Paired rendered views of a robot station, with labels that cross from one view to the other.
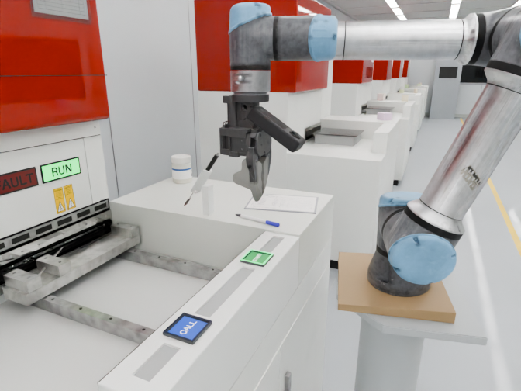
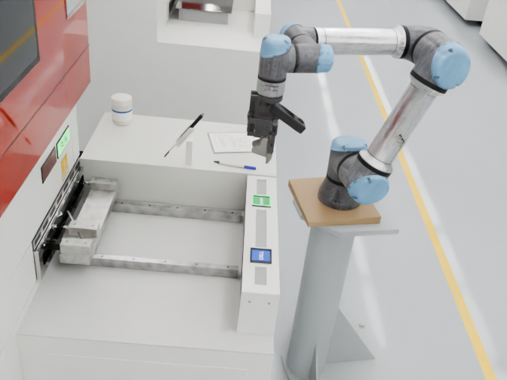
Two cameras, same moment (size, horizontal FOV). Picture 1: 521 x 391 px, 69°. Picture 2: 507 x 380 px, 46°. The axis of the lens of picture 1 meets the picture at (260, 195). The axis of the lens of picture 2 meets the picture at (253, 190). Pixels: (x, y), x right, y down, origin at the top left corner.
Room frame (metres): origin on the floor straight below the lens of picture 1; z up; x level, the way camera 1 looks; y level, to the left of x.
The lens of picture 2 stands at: (-0.56, 0.69, 1.92)
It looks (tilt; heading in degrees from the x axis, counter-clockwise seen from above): 32 degrees down; 333
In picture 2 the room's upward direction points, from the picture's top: 6 degrees clockwise
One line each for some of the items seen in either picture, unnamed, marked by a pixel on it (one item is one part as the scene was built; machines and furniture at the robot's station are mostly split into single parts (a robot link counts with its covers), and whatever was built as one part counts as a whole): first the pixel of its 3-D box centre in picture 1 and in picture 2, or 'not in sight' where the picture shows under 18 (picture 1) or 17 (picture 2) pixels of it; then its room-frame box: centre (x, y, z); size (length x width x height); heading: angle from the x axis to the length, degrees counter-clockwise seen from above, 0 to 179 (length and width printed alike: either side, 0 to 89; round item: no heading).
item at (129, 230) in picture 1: (125, 229); (103, 183); (1.06, 0.41, 0.89); 0.08 x 0.03 x 0.03; 66
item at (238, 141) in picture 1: (246, 126); (264, 113); (0.75, 0.03, 1.25); 0.09 x 0.08 x 0.12; 66
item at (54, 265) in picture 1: (53, 264); (84, 228); (0.83, 0.51, 0.89); 0.08 x 0.03 x 0.03; 66
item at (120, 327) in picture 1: (96, 319); (149, 264); (0.70, 0.36, 0.84); 0.50 x 0.02 x 0.03; 66
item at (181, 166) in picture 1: (181, 168); (121, 109); (1.34, 0.29, 1.01); 0.07 x 0.07 x 0.10
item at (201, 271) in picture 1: (172, 264); (163, 210); (0.95, 0.25, 0.84); 0.50 x 0.02 x 0.03; 66
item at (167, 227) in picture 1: (225, 219); (184, 160); (1.15, 0.12, 0.89); 0.62 x 0.35 x 0.14; 66
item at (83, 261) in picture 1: (81, 261); (91, 221); (0.91, 0.48, 0.87); 0.36 x 0.08 x 0.03; 156
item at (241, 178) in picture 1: (246, 180); (262, 151); (0.73, 0.03, 1.14); 0.06 x 0.03 x 0.09; 66
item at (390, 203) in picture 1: (404, 219); (348, 157); (0.83, -0.34, 1.01); 0.13 x 0.12 x 0.14; 171
